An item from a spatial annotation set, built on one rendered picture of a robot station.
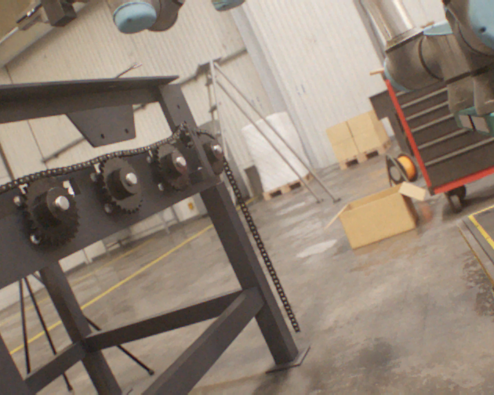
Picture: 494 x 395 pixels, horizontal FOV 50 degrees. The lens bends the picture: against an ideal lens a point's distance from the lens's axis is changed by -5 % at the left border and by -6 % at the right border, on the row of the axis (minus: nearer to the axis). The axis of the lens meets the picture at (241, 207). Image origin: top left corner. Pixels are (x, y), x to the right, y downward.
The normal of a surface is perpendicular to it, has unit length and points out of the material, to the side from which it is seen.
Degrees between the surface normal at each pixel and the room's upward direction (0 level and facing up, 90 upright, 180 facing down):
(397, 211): 90
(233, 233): 90
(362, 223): 90
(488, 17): 95
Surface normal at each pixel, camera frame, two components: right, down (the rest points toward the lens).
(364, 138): -0.36, 0.23
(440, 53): -0.80, 0.39
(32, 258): 0.84, -0.33
